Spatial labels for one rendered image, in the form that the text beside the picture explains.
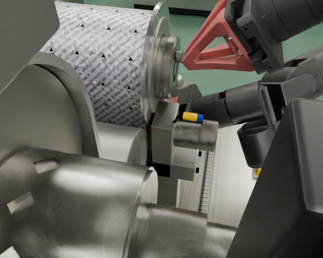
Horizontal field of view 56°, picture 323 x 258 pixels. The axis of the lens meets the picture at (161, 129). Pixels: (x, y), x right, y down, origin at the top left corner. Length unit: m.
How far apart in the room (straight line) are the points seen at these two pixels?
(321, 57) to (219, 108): 0.17
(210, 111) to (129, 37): 0.19
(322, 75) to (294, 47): 2.56
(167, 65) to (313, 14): 0.15
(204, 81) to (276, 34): 2.14
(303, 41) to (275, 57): 2.90
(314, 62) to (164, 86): 0.25
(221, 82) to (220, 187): 1.81
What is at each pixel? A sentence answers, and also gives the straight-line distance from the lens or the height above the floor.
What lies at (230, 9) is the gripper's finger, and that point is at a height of 1.34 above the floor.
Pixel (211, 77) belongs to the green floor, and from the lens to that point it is 2.48.
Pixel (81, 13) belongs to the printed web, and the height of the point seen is 1.31.
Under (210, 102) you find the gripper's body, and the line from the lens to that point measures 0.47.
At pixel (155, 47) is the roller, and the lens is 0.33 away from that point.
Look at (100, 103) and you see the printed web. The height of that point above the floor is 1.23.
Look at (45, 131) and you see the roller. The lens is 0.17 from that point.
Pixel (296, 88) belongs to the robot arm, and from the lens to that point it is 0.48.
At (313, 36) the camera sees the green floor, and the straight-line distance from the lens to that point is 3.32.
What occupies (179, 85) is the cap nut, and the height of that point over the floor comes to 1.06.
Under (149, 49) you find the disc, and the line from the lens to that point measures 0.31.
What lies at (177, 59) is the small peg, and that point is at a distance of 0.35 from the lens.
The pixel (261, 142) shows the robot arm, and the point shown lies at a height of 1.13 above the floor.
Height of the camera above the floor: 1.47
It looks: 46 degrees down
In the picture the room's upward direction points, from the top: straight up
